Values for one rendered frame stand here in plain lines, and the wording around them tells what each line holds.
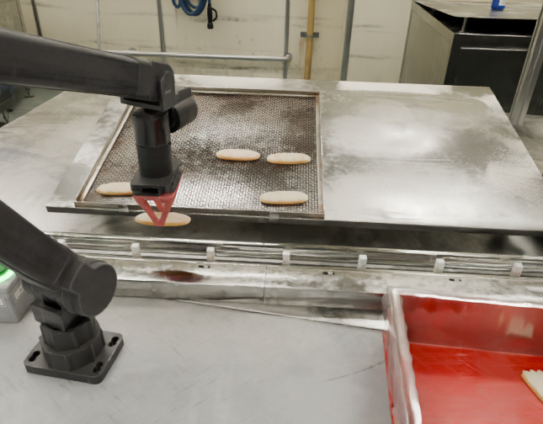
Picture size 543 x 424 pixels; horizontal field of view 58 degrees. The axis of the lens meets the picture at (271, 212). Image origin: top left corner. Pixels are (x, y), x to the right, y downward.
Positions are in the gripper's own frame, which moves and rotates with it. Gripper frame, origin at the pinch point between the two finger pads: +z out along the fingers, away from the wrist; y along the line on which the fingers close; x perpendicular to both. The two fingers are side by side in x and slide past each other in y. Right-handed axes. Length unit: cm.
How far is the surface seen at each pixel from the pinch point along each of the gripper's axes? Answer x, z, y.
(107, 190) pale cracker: 14.7, 2.9, 13.1
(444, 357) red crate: -47, 11, -20
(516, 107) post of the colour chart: -95, 6, 83
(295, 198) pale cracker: -23.9, 2.9, 13.2
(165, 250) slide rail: 0.4, 8.2, 0.8
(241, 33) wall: 23, 47, 369
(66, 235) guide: 19.7, 7.1, 2.4
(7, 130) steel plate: 62, 11, 60
